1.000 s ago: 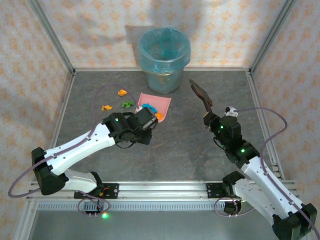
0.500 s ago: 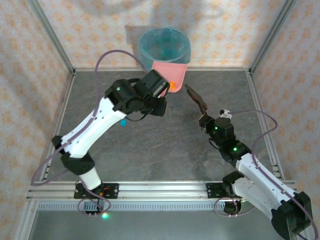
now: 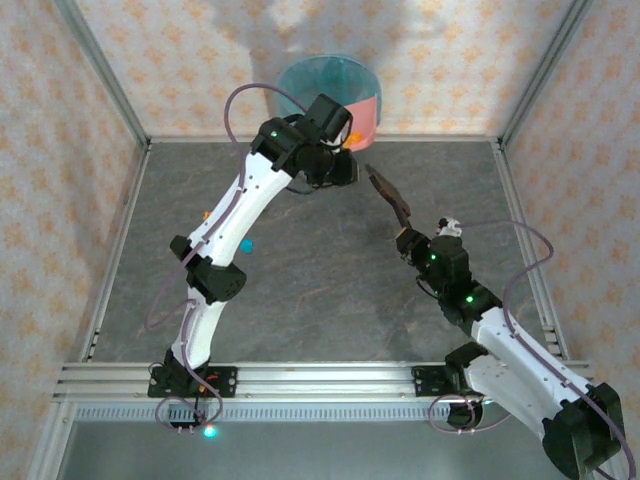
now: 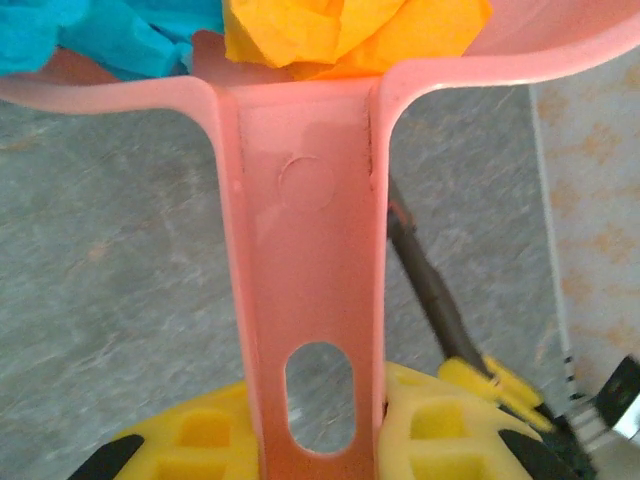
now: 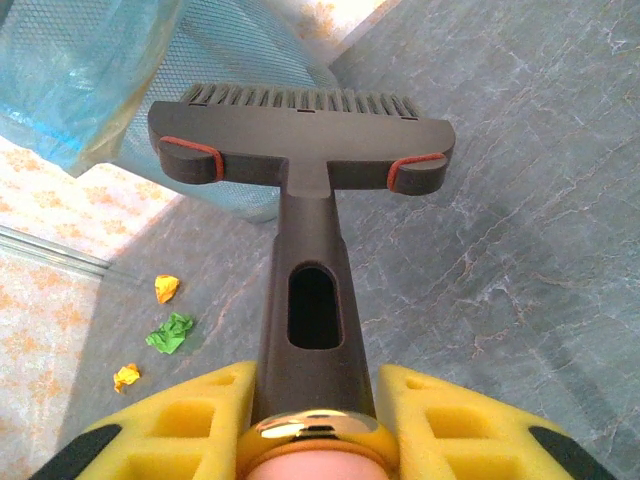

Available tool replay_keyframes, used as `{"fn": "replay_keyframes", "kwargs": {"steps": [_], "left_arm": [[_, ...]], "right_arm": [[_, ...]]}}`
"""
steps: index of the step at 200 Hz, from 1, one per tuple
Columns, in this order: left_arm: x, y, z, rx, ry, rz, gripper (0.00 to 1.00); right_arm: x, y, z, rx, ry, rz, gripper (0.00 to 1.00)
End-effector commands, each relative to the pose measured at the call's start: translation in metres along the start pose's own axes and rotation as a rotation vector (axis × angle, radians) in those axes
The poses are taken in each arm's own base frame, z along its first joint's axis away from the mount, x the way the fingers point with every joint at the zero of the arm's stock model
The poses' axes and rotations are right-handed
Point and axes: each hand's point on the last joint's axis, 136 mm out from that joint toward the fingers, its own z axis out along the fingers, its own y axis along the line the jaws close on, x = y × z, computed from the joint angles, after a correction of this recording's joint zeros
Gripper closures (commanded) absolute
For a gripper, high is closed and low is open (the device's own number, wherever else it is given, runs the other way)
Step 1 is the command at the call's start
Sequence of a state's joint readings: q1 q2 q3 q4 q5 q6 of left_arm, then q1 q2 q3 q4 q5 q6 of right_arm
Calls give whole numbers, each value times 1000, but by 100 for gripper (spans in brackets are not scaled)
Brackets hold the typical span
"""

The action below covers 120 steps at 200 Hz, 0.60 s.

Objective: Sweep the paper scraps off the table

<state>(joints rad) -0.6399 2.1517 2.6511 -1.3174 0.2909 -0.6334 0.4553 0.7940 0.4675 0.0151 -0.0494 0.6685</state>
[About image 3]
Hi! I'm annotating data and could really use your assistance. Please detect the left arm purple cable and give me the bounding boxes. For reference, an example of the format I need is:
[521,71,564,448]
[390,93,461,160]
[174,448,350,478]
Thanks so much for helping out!
[144,81,309,374]

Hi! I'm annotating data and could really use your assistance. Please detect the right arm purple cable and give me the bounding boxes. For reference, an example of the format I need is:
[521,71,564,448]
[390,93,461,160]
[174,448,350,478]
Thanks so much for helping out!
[456,219,637,480]

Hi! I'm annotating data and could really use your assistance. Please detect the grey slotted cable duct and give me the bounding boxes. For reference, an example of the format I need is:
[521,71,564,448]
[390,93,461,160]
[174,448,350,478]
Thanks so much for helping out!
[73,405,454,424]

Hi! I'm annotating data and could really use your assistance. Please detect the aluminium table edge rail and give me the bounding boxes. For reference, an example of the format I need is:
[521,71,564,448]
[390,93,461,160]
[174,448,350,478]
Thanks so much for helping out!
[146,133,502,146]
[78,144,153,363]
[491,140,572,362]

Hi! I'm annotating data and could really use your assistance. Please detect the wide aluminium mounting rail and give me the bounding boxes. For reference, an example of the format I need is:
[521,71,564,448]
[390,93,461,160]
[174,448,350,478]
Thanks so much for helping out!
[53,361,594,403]

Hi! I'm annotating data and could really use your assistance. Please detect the blue plastic bin liner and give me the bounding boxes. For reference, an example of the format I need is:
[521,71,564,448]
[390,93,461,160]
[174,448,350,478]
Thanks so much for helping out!
[275,54,384,151]

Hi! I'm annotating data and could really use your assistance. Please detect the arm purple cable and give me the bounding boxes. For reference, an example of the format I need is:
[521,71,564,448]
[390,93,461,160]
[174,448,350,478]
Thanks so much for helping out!
[456,219,637,480]
[144,81,309,374]

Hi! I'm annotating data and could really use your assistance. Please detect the pink plastic dustpan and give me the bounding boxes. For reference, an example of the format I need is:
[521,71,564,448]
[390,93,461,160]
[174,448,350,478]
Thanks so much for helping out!
[343,96,380,152]

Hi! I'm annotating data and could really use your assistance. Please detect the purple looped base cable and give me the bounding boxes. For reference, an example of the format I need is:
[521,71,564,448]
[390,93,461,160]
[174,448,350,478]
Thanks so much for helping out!
[427,394,514,437]
[154,382,224,436]

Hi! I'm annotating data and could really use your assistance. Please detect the aluminium frame post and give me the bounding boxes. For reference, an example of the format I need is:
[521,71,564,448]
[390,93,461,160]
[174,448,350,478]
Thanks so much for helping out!
[52,0,153,151]
[498,0,597,149]

